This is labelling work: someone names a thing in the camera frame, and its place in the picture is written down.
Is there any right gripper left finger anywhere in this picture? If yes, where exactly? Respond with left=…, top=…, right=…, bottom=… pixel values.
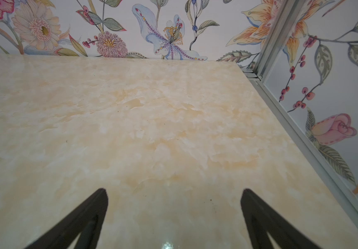
left=27, top=188, right=108, bottom=249

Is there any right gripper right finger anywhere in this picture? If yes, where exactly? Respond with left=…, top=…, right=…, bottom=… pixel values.
left=240, top=188, right=319, bottom=249

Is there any right corner aluminium post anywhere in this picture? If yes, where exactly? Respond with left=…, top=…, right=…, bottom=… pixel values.
left=253, top=0, right=305, bottom=79

